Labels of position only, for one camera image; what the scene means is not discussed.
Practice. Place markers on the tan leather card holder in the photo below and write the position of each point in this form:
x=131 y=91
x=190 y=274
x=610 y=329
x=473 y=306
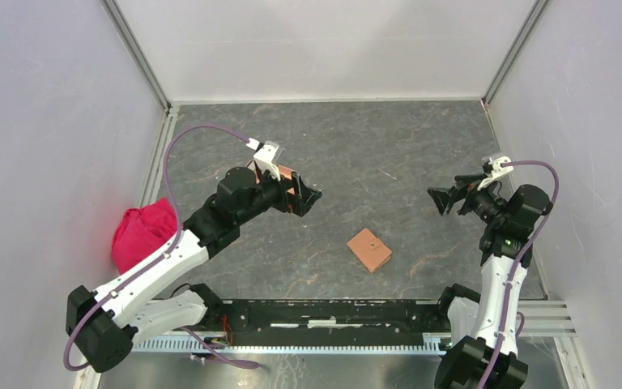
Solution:
x=370 y=250

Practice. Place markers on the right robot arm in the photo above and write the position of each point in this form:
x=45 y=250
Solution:
x=484 y=325

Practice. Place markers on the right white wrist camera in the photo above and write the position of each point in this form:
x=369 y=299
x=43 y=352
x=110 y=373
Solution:
x=495 y=167

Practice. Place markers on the pink oval tray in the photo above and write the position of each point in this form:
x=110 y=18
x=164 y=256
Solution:
x=287 y=174

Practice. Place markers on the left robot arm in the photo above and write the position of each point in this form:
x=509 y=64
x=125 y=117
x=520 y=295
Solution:
x=106 y=323

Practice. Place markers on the white toothed cable duct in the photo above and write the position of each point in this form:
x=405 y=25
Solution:
x=179 y=343

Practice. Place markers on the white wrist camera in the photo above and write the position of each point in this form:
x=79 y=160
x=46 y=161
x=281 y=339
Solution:
x=495 y=167
x=264 y=158

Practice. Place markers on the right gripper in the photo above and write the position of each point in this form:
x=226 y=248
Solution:
x=445 y=200

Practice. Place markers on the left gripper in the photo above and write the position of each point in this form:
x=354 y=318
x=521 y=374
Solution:
x=306 y=196

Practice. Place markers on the red crumpled cloth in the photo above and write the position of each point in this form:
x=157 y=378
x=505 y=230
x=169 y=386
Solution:
x=141 y=232

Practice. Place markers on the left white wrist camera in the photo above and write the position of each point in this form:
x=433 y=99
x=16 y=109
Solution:
x=264 y=158

